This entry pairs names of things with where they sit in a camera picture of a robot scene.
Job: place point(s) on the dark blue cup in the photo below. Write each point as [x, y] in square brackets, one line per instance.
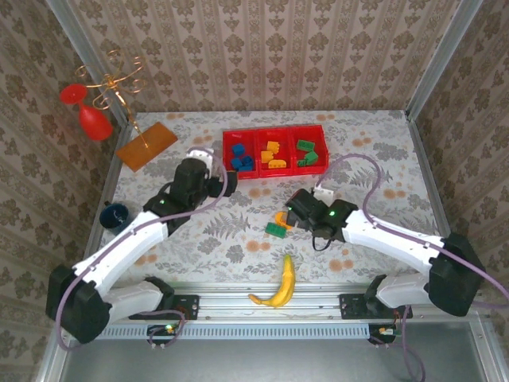
[115, 218]

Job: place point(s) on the yellow tall lego brick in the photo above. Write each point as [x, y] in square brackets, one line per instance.
[267, 156]

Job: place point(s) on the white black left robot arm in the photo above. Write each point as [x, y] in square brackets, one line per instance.
[119, 250]

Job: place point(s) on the wooden stand base board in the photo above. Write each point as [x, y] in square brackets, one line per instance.
[147, 147]

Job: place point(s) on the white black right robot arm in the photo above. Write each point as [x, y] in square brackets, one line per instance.
[389, 238]

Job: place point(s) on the small circuit board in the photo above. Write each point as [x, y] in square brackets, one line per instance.
[167, 329]
[385, 331]

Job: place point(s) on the blue long lego brick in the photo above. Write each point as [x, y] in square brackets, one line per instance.
[246, 163]

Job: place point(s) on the red plastic storage bin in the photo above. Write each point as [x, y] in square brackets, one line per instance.
[324, 139]
[260, 173]
[227, 137]

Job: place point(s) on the floral print table cover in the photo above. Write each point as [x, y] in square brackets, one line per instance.
[238, 246]

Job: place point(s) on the green square lego brick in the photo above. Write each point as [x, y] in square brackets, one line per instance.
[301, 162]

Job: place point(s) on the blue square lego brick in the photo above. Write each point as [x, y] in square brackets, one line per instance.
[236, 163]
[238, 149]

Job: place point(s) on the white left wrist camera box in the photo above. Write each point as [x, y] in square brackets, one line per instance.
[200, 156]

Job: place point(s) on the grey metal base plate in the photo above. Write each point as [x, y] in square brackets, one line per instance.
[258, 362]

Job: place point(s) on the yellow banana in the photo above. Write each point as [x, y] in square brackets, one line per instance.
[287, 286]

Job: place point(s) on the aluminium frame post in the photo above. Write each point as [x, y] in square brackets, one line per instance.
[85, 51]
[441, 55]

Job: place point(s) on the red plastic goblet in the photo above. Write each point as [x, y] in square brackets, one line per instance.
[93, 119]

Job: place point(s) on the aluminium table edge rail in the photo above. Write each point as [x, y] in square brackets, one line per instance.
[431, 179]
[109, 187]

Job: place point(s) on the yellow curved lego brick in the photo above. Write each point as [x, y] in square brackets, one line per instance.
[277, 163]

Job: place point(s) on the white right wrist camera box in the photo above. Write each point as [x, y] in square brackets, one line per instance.
[324, 193]

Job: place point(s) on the green long lego brick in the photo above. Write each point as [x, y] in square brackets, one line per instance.
[275, 230]
[304, 145]

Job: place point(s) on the aluminium mounting rail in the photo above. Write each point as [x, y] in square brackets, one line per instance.
[222, 302]

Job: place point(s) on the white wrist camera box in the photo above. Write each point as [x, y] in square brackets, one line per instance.
[324, 193]
[200, 156]

